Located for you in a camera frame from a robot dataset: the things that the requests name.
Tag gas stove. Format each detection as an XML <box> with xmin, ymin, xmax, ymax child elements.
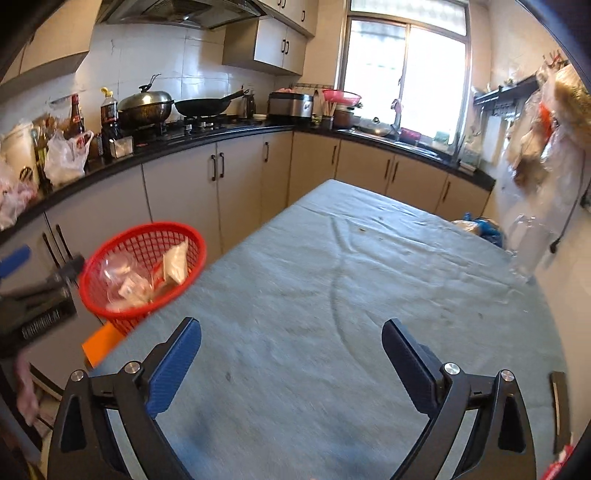
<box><xmin>159</xmin><ymin>115</ymin><xmax>259</xmax><ymax>139</ymax></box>

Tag white plastic bag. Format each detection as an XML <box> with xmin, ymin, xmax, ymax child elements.
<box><xmin>44</xmin><ymin>130</ymin><xmax>94</xmax><ymax>185</ymax></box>

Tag black wall rack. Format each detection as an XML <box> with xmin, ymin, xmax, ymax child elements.
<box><xmin>473</xmin><ymin>76</ymin><xmax>541</xmax><ymax>116</ymax></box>

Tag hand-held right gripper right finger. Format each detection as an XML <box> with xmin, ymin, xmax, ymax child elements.
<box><xmin>381</xmin><ymin>318</ymin><xmax>539</xmax><ymax>480</ymax></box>

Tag clear plastic wrapper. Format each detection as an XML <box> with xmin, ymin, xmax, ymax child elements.
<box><xmin>102</xmin><ymin>256</ymin><xmax>153</xmax><ymax>296</ymax></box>

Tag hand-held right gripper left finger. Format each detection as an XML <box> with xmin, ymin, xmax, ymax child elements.
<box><xmin>47</xmin><ymin>317</ymin><xmax>202</xmax><ymax>480</ymax></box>

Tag steel pot with lid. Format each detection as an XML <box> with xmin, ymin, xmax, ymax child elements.
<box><xmin>117</xmin><ymin>74</ymin><xmax>175</xmax><ymax>127</ymax></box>

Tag beige base cabinets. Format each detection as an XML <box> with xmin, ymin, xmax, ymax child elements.
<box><xmin>0</xmin><ymin>129</ymin><xmax>492</xmax><ymax>393</ymax></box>

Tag small steel container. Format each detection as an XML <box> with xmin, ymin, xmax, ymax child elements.
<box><xmin>108</xmin><ymin>136</ymin><xmax>134</xmax><ymax>158</ymax></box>

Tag dark bottle with yellow cap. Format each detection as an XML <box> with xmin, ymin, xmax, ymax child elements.
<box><xmin>100</xmin><ymin>88</ymin><xmax>122</xmax><ymax>148</ymax></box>

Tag brown bottle with red cap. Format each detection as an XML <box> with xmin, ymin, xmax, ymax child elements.
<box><xmin>68</xmin><ymin>93</ymin><xmax>86</xmax><ymax>139</ymax></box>

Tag pink bags on counter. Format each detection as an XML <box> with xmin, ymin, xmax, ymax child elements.
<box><xmin>0</xmin><ymin>157</ymin><xmax>40</xmax><ymax>229</ymax></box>

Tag blue plastic bag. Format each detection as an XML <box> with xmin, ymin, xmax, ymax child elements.
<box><xmin>462</xmin><ymin>213</ymin><xmax>506</xmax><ymax>250</ymax></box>

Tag beige upper cabinets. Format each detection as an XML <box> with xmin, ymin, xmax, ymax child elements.
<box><xmin>222</xmin><ymin>0</ymin><xmax>319</xmax><ymax>77</ymax></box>

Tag black wok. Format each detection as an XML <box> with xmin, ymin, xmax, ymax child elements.
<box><xmin>174</xmin><ymin>89</ymin><xmax>250</xmax><ymax>117</ymax></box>

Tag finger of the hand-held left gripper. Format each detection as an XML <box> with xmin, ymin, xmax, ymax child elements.
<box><xmin>0</xmin><ymin>246</ymin><xmax>32</xmax><ymax>278</ymax></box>
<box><xmin>28</xmin><ymin>256</ymin><xmax>86</xmax><ymax>298</ymax></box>

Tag black kitchen countertop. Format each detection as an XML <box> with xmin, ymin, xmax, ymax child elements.
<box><xmin>0</xmin><ymin>122</ymin><xmax>497</xmax><ymax>245</ymax></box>

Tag white packet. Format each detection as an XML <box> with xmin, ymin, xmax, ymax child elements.
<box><xmin>163</xmin><ymin>240</ymin><xmax>190</xmax><ymax>284</ymax></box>

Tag white appliance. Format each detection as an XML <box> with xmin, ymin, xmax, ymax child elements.
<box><xmin>0</xmin><ymin>121</ymin><xmax>35</xmax><ymax>181</ymax></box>

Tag blue-grey tablecloth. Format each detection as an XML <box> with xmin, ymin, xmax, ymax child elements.
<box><xmin>85</xmin><ymin>179</ymin><xmax>568</xmax><ymax>480</ymax></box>

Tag black hanging cable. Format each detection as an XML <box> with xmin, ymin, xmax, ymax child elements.
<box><xmin>549</xmin><ymin>185</ymin><xmax>583</xmax><ymax>252</ymax></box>

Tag hanging clear plastic bags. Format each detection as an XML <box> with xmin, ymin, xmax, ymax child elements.
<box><xmin>505</xmin><ymin>65</ymin><xmax>591</xmax><ymax>278</ymax></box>

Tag steel range hood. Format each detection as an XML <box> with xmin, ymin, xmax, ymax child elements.
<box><xmin>95</xmin><ymin>0</ymin><xmax>271</xmax><ymax>31</ymax></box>

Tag person's left hand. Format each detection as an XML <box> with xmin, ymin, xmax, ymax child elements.
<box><xmin>14</xmin><ymin>355</ymin><xmax>41</xmax><ymax>428</ymax></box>

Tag pink colander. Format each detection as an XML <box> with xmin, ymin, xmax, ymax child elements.
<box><xmin>322</xmin><ymin>89</ymin><xmax>362</xmax><ymax>106</ymax></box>

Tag red mesh plastic basket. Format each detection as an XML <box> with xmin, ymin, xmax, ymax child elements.
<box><xmin>78</xmin><ymin>223</ymin><xmax>207</xmax><ymax>337</ymax></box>

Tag steel pan lid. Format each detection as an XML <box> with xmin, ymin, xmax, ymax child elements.
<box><xmin>358</xmin><ymin>117</ymin><xmax>393</xmax><ymax>137</ymax></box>

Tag orange box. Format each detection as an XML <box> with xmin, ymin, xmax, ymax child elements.
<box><xmin>82</xmin><ymin>322</ymin><xmax>124</xmax><ymax>367</ymax></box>

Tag silver rice cooker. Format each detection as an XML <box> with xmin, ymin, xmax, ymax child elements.
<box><xmin>268</xmin><ymin>91</ymin><xmax>315</xmax><ymax>124</ymax></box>

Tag window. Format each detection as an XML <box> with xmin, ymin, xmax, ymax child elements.
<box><xmin>337</xmin><ymin>0</ymin><xmax>472</xmax><ymax>153</ymax></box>

